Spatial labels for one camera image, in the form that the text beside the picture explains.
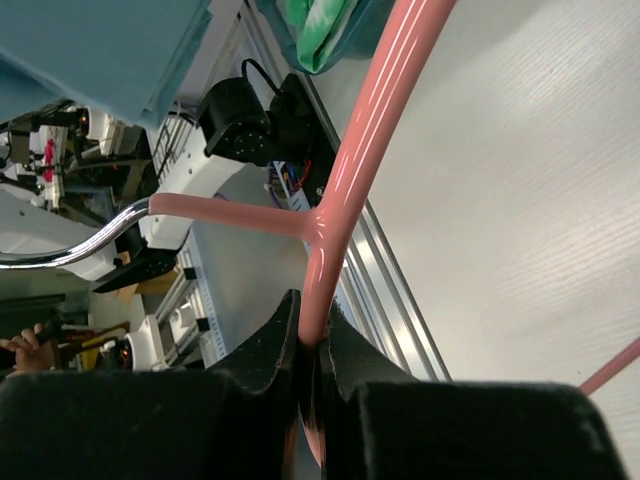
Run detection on green tie-dye garment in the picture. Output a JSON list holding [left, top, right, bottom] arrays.
[[260, 1, 375, 75]]

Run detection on teal plastic basket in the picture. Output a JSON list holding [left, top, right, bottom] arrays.
[[283, 1, 394, 75]]

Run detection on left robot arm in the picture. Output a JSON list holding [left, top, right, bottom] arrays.
[[1, 58, 277, 293]]

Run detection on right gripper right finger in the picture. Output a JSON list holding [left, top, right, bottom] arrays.
[[319, 309, 627, 479]]

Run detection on light blue trousers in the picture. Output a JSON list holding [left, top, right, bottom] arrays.
[[1, 0, 241, 129]]

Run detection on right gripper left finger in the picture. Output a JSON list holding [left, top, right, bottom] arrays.
[[1, 290, 300, 479]]

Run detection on pink clothes hanger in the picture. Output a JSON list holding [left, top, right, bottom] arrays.
[[0, 0, 640, 466]]

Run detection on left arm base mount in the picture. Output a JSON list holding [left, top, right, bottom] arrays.
[[269, 73, 340, 210]]

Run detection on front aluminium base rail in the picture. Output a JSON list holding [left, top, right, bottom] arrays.
[[336, 202, 451, 381]]

